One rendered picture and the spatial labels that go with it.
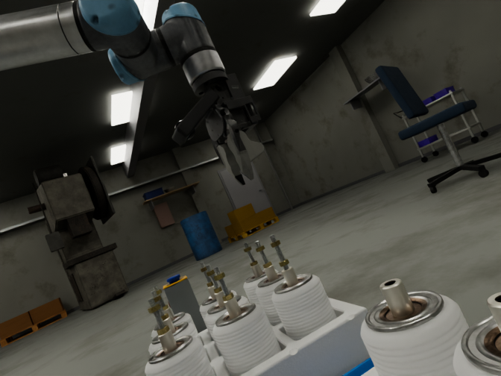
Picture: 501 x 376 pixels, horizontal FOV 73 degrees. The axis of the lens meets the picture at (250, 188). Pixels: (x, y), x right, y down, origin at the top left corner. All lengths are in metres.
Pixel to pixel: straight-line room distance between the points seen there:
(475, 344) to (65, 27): 0.61
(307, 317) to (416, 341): 0.30
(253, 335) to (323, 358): 0.11
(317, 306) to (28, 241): 9.96
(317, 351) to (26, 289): 9.90
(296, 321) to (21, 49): 0.61
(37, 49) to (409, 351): 0.62
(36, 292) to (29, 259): 0.84
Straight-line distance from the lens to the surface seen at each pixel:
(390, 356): 0.36
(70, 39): 0.62
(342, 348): 0.61
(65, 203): 7.21
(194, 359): 0.59
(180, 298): 0.98
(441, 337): 0.35
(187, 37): 0.70
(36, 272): 10.29
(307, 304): 0.61
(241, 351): 0.59
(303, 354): 0.59
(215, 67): 0.67
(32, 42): 0.64
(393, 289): 0.36
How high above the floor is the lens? 0.40
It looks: 4 degrees up
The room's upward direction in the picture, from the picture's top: 24 degrees counter-clockwise
